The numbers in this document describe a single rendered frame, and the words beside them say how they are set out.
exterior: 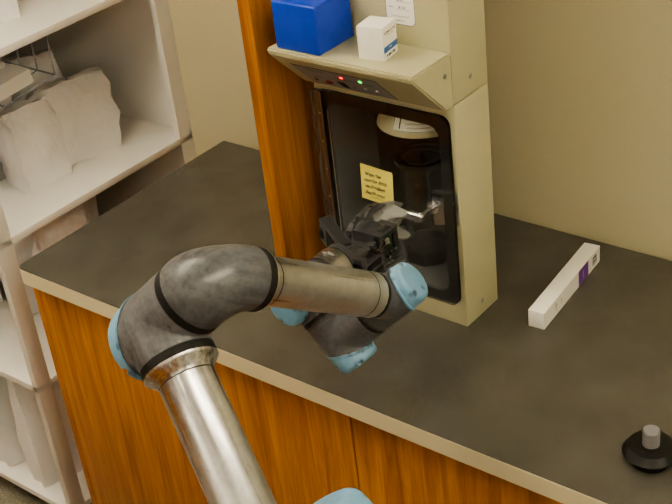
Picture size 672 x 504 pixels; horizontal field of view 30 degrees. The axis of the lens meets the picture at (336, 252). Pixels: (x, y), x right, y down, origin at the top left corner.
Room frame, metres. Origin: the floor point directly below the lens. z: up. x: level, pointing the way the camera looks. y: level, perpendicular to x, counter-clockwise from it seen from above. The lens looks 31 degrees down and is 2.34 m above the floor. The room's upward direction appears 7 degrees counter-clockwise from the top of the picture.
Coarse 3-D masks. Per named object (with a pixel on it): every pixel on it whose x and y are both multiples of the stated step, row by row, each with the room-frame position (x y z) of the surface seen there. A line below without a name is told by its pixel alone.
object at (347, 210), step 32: (352, 96) 2.13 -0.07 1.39; (352, 128) 2.13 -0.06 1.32; (384, 128) 2.08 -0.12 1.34; (416, 128) 2.03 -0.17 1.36; (448, 128) 1.99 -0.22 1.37; (352, 160) 2.14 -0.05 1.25; (384, 160) 2.09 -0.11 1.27; (416, 160) 2.04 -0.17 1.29; (448, 160) 1.99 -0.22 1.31; (352, 192) 2.15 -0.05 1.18; (416, 192) 2.04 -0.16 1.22; (448, 192) 1.99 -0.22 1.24; (416, 224) 2.05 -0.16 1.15; (448, 224) 2.00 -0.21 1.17; (416, 256) 2.05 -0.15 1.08; (448, 256) 2.00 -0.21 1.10; (448, 288) 2.00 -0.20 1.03
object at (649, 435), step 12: (636, 432) 1.58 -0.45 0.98; (648, 432) 1.55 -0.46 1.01; (660, 432) 1.58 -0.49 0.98; (624, 444) 1.57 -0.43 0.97; (636, 444) 1.56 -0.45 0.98; (648, 444) 1.54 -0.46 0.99; (660, 444) 1.55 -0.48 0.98; (636, 456) 1.53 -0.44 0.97; (648, 456) 1.52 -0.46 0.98; (660, 456) 1.52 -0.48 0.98; (636, 468) 1.54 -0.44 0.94; (648, 468) 1.51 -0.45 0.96; (660, 468) 1.51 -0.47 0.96
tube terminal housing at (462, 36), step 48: (384, 0) 2.08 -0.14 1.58; (432, 0) 2.01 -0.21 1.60; (480, 0) 2.07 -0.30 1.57; (432, 48) 2.02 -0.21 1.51; (480, 48) 2.06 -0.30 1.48; (480, 96) 2.06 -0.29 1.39; (480, 144) 2.05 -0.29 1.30; (480, 192) 2.04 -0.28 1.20; (480, 240) 2.04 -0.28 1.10; (480, 288) 2.03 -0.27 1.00
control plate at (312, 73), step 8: (304, 72) 2.13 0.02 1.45; (312, 72) 2.10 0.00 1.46; (320, 72) 2.08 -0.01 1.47; (328, 72) 2.06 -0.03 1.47; (320, 80) 2.13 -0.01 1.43; (336, 80) 2.08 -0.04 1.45; (344, 80) 2.06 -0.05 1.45; (352, 80) 2.04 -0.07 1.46; (360, 80) 2.02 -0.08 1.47; (368, 80) 2.00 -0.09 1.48; (352, 88) 2.09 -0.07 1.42; (360, 88) 2.07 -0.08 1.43; (368, 88) 2.04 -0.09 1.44; (376, 88) 2.02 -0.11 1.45; (384, 96) 2.05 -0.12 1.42; (392, 96) 2.03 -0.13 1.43
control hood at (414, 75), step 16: (272, 48) 2.11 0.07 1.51; (336, 48) 2.08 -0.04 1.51; (352, 48) 2.07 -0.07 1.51; (400, 48) 2.04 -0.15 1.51; (416, 48) 2.03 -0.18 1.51; (288, 64) 2.13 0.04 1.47; (304, 64) 2.08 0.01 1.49; (320, 64) 2.04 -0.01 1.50; (336, 64) 2.01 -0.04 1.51; (352, 64) 1.99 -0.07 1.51; (368, 64) 1.99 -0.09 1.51; (384, 64) 1.98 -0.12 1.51; (400, 64) 1.97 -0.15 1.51; (416, 64) 1.96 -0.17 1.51; (432, 64) 1.96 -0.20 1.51; (448, 64) 1.99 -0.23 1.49; (384, 80) 1.96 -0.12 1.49; (400, 80) 1.93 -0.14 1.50; (416, 80) 1.92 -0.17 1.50; (432, 80) 1.95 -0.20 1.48; (448, 80) 1.98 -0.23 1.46; (400, 96) 2.01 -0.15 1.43; (416, 96) 1.97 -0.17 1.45; (432, 96) 1.95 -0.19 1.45; (448, 96) 1.98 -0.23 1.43
